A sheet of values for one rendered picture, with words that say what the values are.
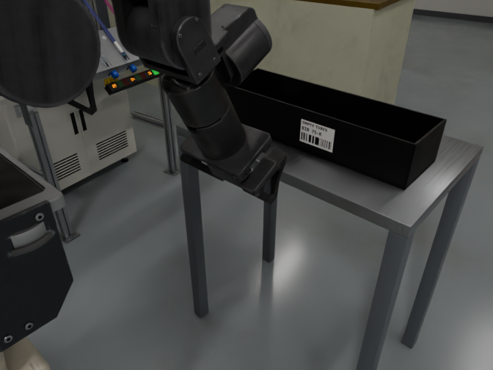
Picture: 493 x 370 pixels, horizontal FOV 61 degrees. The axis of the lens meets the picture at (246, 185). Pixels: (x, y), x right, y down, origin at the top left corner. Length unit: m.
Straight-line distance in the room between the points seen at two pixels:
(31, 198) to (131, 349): 1.19
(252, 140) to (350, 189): 0.49
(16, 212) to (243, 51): 0.29
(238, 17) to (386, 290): 0.71
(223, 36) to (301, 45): 2.51
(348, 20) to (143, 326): 2.04
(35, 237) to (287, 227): 1.69
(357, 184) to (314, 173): 0.10
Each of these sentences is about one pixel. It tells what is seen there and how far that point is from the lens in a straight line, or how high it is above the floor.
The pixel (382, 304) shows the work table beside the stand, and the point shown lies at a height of 0.57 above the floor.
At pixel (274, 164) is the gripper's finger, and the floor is 1.06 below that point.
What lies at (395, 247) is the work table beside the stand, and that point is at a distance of 0.91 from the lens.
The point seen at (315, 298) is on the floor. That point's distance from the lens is 1.78.
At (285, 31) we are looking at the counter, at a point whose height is 0.65.
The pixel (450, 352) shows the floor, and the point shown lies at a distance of 1.76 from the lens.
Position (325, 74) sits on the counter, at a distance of 2.90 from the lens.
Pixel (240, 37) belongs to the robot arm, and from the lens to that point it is 0.46.
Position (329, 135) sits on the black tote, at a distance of 1.02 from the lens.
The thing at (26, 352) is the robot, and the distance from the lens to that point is 0.69.
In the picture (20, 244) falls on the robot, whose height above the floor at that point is 1.01.
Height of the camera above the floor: 1.31
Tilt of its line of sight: 33 degrees down
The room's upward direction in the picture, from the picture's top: straight up
